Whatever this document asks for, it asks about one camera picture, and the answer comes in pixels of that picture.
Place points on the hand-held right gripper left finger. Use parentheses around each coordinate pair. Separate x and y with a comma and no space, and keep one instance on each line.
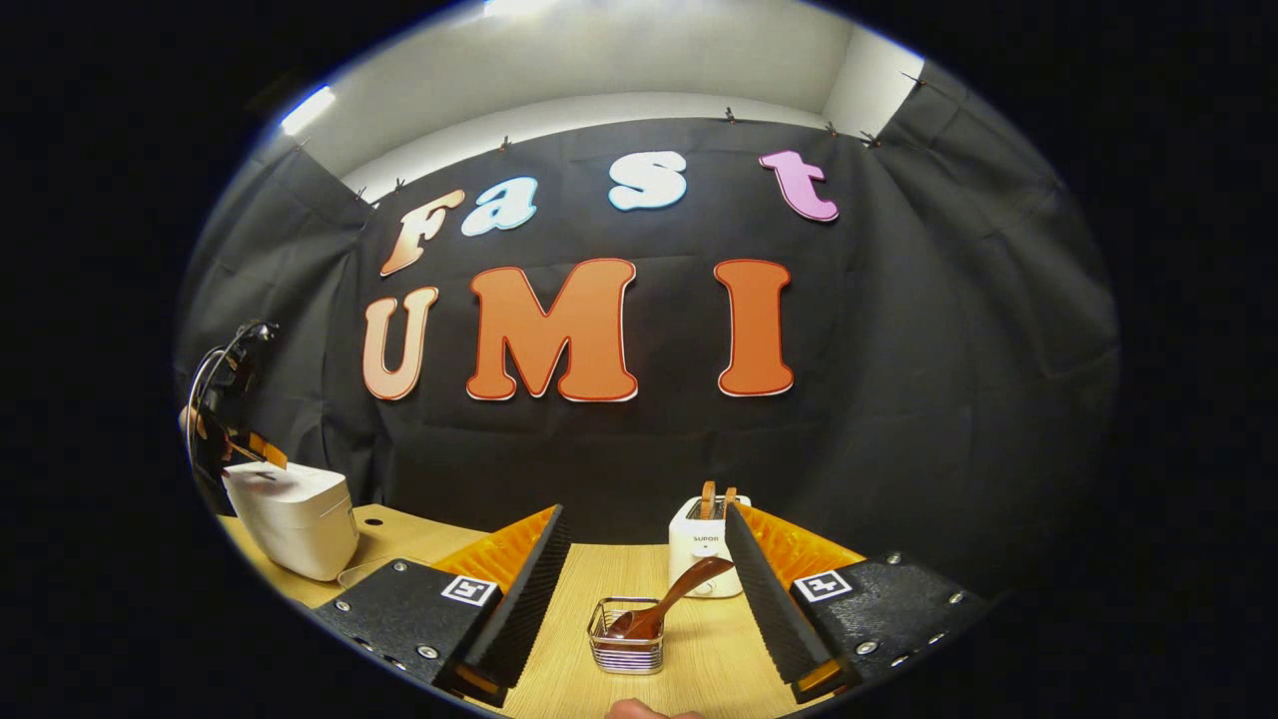
(524,604)

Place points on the brown wooden spoon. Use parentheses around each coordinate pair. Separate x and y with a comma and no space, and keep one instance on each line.
(679,594)

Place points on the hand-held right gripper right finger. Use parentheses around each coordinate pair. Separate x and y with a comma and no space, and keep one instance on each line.
(774,609)

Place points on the clear plastic rice container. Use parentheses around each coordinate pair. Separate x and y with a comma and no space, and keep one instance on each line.
(364,574)

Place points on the white toaster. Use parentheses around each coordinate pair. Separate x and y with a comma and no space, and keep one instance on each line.
(699,559)

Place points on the brown toast slice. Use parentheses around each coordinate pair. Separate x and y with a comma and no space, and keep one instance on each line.
(730,501)
(708,499)

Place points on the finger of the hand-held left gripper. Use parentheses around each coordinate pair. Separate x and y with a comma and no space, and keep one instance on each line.
(262,451)

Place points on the black backdrop cloth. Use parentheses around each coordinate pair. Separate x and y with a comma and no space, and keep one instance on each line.
(899,399)

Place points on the white rice cooker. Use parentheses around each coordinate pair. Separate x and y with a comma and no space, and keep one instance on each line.
(295,519)

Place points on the ceiling light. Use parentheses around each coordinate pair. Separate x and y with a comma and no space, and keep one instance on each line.
(308,110)

